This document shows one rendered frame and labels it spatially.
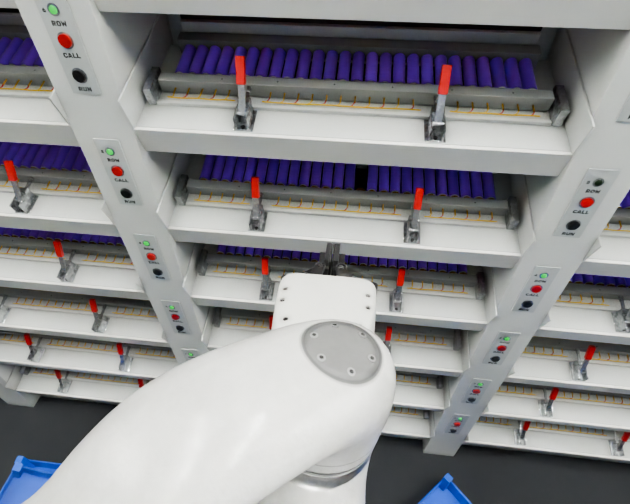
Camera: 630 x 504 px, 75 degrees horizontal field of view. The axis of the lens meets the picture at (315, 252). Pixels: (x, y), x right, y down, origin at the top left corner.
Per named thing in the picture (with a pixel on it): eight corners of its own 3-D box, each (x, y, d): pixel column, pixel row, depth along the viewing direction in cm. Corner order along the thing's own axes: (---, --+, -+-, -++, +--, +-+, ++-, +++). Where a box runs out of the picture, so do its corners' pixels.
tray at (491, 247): (512, 268, 72) (536, 241, 63) (174, 241, 77) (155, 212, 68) (500, 177, 81) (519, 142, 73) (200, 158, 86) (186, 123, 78)
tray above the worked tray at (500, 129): (557, 176, 58) (617, 98, 46) (145, 151, 63) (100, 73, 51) (536, 79, 68) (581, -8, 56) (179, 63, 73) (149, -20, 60)
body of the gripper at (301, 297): (261, 390, 38) (282, 310, 48) (372, 402, 37) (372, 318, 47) (257, 330, 34) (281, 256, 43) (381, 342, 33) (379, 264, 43)
